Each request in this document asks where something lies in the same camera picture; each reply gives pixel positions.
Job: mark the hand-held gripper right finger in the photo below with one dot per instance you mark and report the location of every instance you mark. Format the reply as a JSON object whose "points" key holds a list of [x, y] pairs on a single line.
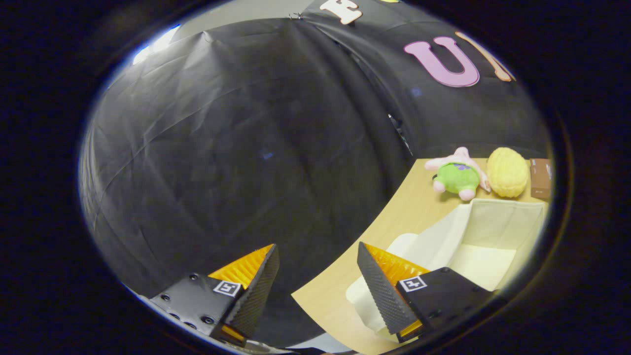
{"points": [[382, 291]]}

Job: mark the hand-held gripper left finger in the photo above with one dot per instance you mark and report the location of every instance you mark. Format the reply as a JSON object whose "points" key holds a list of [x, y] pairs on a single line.
{"points": [[256, 296]]}

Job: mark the cream fabric storage box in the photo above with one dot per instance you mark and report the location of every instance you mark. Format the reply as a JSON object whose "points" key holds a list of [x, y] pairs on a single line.
{"points": [[485, 229]]}

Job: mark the pink and green plush toy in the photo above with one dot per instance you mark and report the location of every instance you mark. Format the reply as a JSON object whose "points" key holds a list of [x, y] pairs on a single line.
{"points": [[456, 178]]}

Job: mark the black backdrop cloth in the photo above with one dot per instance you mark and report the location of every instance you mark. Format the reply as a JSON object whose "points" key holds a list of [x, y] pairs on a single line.
{"points": [[222, 148]]}

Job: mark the yellow plush toy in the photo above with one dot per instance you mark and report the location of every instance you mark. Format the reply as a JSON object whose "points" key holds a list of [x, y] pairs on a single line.
{"points": [[508, 172]]}

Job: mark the brown book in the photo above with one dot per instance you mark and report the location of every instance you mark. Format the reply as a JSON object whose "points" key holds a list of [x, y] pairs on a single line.
{"points": [[541, 177]]}

